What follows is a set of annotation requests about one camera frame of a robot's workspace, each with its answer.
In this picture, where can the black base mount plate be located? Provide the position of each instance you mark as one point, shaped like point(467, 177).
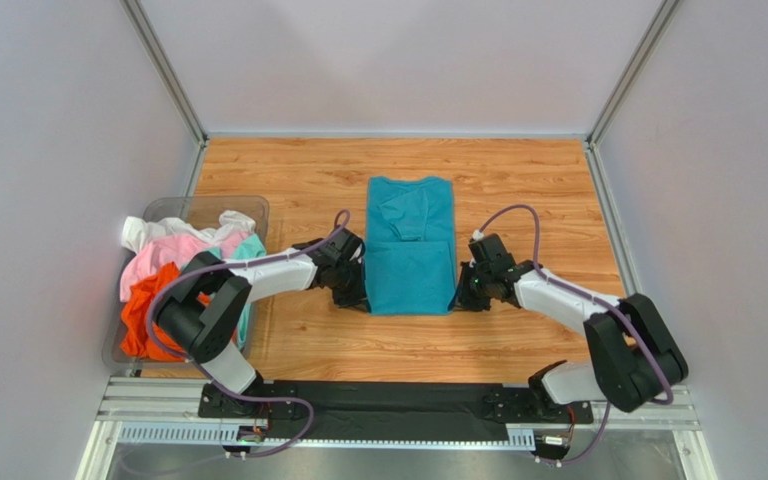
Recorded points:
point(391, 411)

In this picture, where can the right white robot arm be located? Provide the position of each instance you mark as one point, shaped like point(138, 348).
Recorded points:
point(633, 358)

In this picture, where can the aluminium front frame rail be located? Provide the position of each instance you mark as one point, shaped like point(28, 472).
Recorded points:
point(178, 411)

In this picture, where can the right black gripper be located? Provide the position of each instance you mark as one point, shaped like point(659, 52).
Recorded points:
point(471, 291)

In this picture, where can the orange t shirt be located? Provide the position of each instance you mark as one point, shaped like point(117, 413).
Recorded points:
point(137, 342)

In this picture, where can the pink t shirt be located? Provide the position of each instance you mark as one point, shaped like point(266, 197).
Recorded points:
point(177, 249)

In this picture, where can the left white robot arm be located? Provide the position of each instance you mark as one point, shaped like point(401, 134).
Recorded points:
point(201, 309)

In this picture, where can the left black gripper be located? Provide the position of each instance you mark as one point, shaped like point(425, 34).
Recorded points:
point(357, 297)

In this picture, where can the white t shirt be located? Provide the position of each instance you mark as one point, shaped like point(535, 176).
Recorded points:
point(137, 232)

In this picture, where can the mint green t shirt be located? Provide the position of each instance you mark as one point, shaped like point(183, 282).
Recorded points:
point(237, 246)

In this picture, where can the teal t shirt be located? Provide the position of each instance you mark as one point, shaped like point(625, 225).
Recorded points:
point(410, 263)

